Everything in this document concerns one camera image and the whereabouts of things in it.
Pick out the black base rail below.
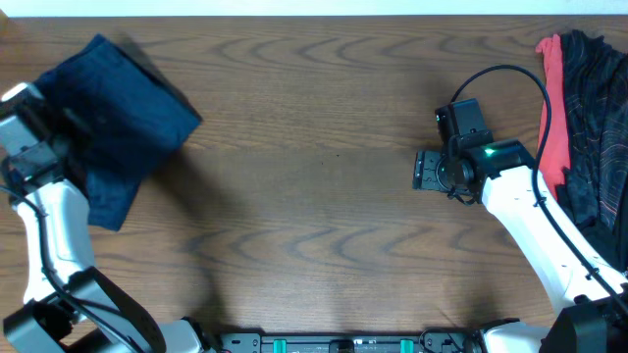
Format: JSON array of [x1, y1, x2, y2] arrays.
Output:
[[205, 328, 487, 353]]

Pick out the black patterned garment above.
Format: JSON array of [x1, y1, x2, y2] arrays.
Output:
[[558, 30, 627, 274]]

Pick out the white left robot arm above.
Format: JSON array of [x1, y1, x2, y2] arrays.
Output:
[[1, 100, 210, 352]]

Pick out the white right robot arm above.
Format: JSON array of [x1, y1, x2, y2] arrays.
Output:
[[413, 139, 627, 352]]

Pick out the red cloth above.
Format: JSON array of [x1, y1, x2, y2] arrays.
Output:
[[536, 34, 571, 199]]

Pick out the dark blue denim shorts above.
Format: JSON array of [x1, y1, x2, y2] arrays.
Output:
[[34, 34, 201, 231]]

